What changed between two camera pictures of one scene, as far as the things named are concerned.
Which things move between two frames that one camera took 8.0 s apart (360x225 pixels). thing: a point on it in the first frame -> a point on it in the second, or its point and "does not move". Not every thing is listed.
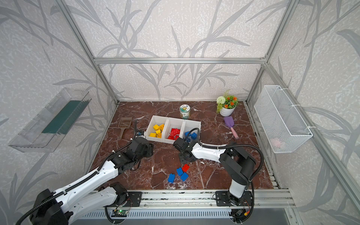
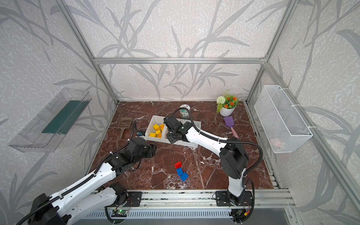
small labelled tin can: [184, 110] does not move
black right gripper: [180, 160] -> [171, 141]
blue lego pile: [179, 171] does not move
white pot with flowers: [226, 105] does not move
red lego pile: [185, 168] -> [178, 164]
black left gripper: [150, 149] does not move
